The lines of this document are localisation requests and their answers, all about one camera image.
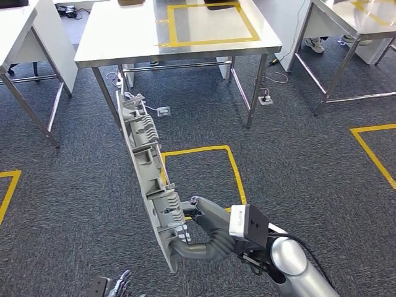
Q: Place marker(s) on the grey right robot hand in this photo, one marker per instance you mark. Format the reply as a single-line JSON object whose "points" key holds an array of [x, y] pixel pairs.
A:
{"points": [[213, 217]]}

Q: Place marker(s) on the white power strip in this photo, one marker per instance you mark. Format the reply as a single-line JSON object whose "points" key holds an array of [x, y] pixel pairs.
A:
{"points": [[119, 80]]}

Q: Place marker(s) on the black flat item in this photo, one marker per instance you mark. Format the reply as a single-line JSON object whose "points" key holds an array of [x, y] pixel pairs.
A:
{"points": [[221, 3]]}

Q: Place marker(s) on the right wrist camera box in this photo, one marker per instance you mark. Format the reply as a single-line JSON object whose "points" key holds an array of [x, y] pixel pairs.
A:
{"points": [[252, 223]]}

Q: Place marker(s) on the brown cardboard box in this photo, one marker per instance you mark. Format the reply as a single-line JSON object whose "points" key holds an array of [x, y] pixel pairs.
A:
{"points": [[131, 2]]}

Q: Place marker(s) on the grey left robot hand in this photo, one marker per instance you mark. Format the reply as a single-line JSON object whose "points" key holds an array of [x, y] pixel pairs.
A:
{"points": [[121, 285]]}

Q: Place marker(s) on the silver floor socket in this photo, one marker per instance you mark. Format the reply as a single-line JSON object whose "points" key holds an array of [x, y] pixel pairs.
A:
{"points": [[265, 100], [164, 111]]}

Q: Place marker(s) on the steel workbench table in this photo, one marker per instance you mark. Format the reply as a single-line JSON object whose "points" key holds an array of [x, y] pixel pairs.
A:
{"points": [[124, 32]]}

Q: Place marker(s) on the silver wheel hubcap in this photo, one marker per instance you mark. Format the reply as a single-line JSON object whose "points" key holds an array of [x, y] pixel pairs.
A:
{"points": [[145, 164]]}

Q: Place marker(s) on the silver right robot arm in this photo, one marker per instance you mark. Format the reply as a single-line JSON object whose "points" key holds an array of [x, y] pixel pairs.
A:
{"points": [[290, 258]]}

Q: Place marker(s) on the person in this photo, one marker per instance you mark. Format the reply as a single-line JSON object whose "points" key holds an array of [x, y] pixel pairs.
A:
{"points": [[315, 45]]}

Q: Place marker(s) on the white cabinet panel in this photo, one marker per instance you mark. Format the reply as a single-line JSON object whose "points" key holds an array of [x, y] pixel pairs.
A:
{"points": [[287, 24]]}

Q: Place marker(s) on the steel table with white panel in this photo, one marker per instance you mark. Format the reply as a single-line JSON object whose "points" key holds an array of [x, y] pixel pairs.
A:
{"points": [[52, 49]]}

